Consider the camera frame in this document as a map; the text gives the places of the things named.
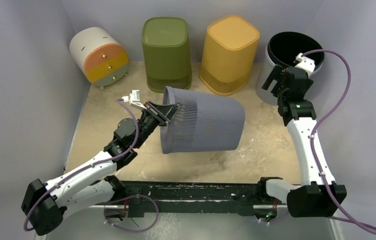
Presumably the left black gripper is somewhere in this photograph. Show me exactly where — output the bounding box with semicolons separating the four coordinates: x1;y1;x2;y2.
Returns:
134;100;180;149

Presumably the black round bin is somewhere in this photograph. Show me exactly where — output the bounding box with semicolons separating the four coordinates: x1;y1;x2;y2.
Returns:
262;31;322;75

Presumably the grey plastic basket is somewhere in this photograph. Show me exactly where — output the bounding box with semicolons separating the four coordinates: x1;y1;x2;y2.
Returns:
160;86;245;154

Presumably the orange plastic mesh basket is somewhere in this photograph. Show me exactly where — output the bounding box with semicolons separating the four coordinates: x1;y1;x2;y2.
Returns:
199;15;260;96

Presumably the green slotted plastic basket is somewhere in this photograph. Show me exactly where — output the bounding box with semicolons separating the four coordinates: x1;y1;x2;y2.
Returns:
142;16;192;93

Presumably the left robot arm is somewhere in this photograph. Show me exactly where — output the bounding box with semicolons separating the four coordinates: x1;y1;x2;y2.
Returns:
21;99;181;236

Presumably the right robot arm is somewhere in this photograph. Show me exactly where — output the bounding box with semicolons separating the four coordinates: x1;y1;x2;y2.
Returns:
256;65;347;218

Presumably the white cylindrical drawer cabinet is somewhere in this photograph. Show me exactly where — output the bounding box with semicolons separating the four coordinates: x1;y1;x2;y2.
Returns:
69;27;129;89

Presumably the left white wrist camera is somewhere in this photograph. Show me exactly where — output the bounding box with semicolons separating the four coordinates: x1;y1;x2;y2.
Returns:
121;89;147;110

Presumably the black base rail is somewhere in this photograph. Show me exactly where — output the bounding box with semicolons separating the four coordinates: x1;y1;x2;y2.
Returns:
104;180;288;219

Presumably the aluminium frame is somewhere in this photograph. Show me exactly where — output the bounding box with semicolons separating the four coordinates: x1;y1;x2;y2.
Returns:
42;192;344;240

